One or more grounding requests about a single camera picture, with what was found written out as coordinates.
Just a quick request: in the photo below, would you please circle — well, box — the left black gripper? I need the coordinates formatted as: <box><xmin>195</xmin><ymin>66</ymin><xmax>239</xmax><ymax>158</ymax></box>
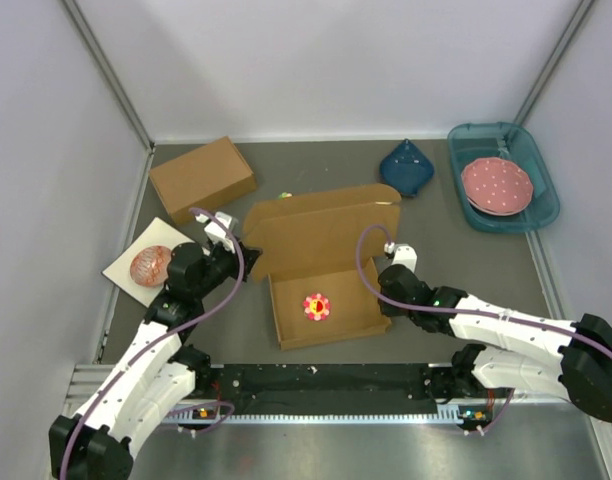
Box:
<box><xmin>194</xmin><ymin>236</ymin><xmax>263</xmax><ymax>299</ymax></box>

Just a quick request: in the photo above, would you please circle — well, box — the brown cardboard box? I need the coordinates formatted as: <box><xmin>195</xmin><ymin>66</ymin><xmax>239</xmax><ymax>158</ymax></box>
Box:
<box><xmin>149</xmin><ymin>136</ymin><xmax>257</xmax><ymax>225</ymax></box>
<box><xmin>243</xmin><ymin>184</ymin><xmax>401</xmax><ymax>350</ymax></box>

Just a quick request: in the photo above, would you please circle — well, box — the pink plush flower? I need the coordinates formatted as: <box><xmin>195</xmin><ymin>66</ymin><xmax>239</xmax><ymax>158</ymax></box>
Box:
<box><xmin>302</xmin><ymin>293</ymin><xmax>331</xmax><ymax>322</ymax></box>

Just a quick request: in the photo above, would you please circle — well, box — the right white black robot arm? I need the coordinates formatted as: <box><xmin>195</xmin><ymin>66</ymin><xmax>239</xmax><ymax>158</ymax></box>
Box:
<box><xmin>378</xmin><ymin>264</ymin><xmax>612</xmax><ymax>423</ymax></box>

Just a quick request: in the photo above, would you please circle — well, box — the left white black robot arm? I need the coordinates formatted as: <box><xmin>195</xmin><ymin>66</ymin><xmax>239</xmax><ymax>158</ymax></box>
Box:
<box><xmin>49</xmin><ymin>242</ymin><xmax>261</xmax><ymax>479</ymax></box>

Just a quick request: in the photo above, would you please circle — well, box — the closed brown cardboard box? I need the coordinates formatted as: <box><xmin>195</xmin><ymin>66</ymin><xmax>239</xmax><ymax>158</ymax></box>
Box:
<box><xmin>149</xmin><ymin>136</ymin><xmax>257</xmax><ymax>225</ymax></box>

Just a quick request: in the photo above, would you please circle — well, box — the white square board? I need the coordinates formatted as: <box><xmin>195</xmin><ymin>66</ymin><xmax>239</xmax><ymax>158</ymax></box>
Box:
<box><xmin>103</xmin><ymin>217</ymin><xmax>191</xmax><ymax>306</ymax></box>

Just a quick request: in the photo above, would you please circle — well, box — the red patterned bowl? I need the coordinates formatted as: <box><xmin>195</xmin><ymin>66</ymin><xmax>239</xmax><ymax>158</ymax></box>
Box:
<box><xmin>129</xmin><ymin>245</ymin><xmax>172</xmax><ymax>287</ymax></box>

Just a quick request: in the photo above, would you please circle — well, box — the dark blue teardrop dish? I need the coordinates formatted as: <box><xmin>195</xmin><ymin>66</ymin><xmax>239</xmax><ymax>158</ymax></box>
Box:
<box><xmin>378</xmin><ymin>139</ymin><xmax>435</xmax><ymax>197</ymax></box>

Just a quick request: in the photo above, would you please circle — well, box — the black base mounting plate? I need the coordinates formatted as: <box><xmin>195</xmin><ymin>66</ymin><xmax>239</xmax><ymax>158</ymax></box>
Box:
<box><xmin>187</xmin><ymin>363</ymin><xmax>488</xmax><ymax>416</ymax></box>

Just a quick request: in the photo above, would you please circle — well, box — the pink polka dot plate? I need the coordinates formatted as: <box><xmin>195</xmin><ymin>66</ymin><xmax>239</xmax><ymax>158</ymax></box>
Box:
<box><xmin>461</xmin><ymin>157</ymin><xmax>534</xmax><ymax>217</ymax></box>

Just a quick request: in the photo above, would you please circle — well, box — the teal transparent plastic bin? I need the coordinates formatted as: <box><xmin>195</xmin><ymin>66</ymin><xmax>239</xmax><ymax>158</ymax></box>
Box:
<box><xmin>447</xmin><ymin>122</ymin><xmax>560</xmax><ymax>234</ymax></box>

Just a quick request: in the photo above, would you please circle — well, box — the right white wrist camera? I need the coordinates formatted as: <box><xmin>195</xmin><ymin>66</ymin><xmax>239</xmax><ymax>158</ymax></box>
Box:
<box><xmin>384</xmin><ymin>242</ymin><xmax>418</xmax><ymax>272</ymax></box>

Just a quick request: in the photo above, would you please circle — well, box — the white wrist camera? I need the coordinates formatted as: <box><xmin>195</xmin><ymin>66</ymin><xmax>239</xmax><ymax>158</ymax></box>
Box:
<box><xmin>384</xmin><ymin>242</ymin><xmax>418</xmax><ymax>272</ymax></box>
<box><xmin>195</xmin><ymin>211</ymin><xmax>237</xmax><ymax>253</ymax></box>

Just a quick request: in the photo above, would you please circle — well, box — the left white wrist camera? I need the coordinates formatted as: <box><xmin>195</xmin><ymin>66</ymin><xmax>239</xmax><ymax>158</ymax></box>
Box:
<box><xmin>195</xmin><ymin>211</ymin><xmax>237</xmax><ymax>253</ymax></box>

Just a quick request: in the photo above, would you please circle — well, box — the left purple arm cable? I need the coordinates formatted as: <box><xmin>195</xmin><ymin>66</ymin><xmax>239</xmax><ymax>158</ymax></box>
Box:
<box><xmin>60</xmin><ymin>206</ymin><xmax>246</xmax><ymax>480</ymax></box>

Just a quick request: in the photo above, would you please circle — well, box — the grey slotted cable duct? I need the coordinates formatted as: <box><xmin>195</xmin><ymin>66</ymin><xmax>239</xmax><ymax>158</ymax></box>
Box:
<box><xmin>155</xmin><ymin>402</ymin><xmax>492</xmax><ymax>426</ymax></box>

